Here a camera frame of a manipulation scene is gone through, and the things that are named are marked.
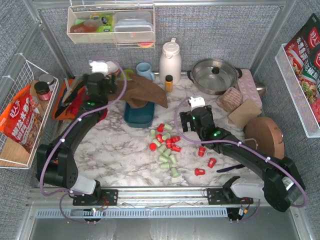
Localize silver ladle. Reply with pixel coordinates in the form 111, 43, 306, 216
255, 82, 267, 98

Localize pink egg tray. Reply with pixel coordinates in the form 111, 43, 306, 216
235, 69, 263, 109

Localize white wire basket left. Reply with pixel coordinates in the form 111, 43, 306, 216
0, 53, 60, 169

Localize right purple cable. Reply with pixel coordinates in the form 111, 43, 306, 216
173, 96, 308, 223

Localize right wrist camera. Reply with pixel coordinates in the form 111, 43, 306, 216
188, 96, 206, 111

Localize white orange bowl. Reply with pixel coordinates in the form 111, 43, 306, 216
105, 61, 121, 77

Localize cream wall shelf basket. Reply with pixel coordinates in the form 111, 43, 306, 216
66, 3, 156, 49

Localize striped pink cloth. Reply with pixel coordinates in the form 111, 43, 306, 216
216, 87, 243, 113

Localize purple cable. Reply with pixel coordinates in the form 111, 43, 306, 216
39, 58, 128, 225
173, 96, 308, 223

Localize steel pot with lid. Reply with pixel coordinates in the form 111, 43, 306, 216
187, 58, 243, 96

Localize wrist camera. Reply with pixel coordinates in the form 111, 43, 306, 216
89, 60, 109, 75
188, 96, 206, 111

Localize purple spoon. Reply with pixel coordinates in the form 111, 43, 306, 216
216, 164, 245, 173

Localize white thermos jug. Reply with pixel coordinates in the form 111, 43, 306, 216
159, 37, 182, 85

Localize silver lidded jar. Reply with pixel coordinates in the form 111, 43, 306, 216
39, 73, 55, 92

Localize red capsule far right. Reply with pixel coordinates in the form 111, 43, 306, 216
198, 146, 206, 157

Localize clear plastic containers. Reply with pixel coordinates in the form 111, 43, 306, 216
113, 11, 154, 43

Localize orange spice bottle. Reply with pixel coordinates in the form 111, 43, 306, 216
164, 75, 173, 92

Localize brown cloth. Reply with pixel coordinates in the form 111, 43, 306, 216
120, 73, 168, 109

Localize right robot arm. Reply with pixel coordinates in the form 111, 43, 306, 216
174, 105, 308, 212

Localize teal storage basket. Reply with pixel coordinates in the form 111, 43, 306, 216
123, 102, 155, 129

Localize red capsule right lower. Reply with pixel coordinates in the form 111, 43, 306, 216
194, 168, 206, 176

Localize green capsule bottom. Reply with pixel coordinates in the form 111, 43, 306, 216
170, 167, 180, 178

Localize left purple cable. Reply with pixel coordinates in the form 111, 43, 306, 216
39, 58, 128, 225

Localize red coffee capsule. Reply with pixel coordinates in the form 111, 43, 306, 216
171, 136, 181, 144
156, 123, 165, 133

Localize green capsule top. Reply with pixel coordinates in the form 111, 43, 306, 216
164, 123, 173, 131

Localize red cloth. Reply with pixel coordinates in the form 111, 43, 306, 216
58, 87, 108, 121

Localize green packaged bottle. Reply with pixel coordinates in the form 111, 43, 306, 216
90, 13, 115, 33

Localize blue mug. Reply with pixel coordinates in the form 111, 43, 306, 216
135, 62, 155, 82

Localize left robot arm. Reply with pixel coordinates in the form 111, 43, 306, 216
36, 73, 117, 196

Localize green lid cup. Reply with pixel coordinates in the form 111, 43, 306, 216
120, 69, 135, 81

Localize white handled knife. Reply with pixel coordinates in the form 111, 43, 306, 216
62, 79, 78, 103

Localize red capsule right middle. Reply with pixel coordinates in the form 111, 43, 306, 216
207, 157, 217, 169

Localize orange tray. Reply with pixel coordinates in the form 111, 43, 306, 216
51, 78, 87, 121

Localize green capsule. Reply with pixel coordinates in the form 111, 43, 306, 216
160, 162, 171, 170
170, 167, 180, 178
164, 123, 173, 131

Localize red capsule left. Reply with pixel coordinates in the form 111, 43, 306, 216
149, 143, 157, 152

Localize round wooden board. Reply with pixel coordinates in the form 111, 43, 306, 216
244, 116, 285, 160

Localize green capsule lower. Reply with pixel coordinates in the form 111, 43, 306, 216
160, 162, 171, 170

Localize brown paper square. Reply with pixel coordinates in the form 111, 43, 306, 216
228, 99, 262, 130

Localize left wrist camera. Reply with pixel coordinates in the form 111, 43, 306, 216
89, 60, 109, 75

